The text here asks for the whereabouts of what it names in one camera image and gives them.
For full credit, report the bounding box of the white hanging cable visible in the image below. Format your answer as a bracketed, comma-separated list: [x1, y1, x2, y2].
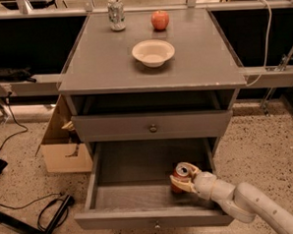
[241, 0, 277, 88]

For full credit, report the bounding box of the closed grey top drawer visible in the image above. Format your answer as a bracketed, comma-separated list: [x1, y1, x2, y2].
[72, 110, 232, 142]

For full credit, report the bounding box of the black wall cable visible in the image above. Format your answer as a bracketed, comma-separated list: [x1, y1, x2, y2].
[0, 89, 30, 151]

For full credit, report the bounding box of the black stand base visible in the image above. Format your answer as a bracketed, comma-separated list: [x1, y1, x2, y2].
[0, 194, 78, 234]

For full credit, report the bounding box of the grey drawer cabinet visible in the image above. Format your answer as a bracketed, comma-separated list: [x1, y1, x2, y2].
[53, 5, 252, 165]

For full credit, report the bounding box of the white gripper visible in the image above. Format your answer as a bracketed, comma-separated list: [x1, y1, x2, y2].
[170, 162, 226, 201]

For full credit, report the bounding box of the silver green soda can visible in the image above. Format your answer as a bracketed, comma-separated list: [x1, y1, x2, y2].
[107, 0, 126, 31]

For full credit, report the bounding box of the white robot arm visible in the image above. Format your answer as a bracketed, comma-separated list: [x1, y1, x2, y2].
[170, 162, 293, 234]

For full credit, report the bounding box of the cardboard box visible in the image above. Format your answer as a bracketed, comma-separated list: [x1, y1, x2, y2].
[39, 96, 92, 173]

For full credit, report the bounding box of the black object on rail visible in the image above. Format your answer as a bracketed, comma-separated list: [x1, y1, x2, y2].
[0, 68, 36, 83]

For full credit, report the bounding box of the white bowl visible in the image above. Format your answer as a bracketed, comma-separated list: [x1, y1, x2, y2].
[132, 39, 175, 68]

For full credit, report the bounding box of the red coke can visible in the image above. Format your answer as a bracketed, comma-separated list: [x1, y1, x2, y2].
[171, 165, 186, 194]

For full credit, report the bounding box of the red apple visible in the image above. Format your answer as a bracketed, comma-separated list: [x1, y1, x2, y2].
[151, 10, 169, 30]

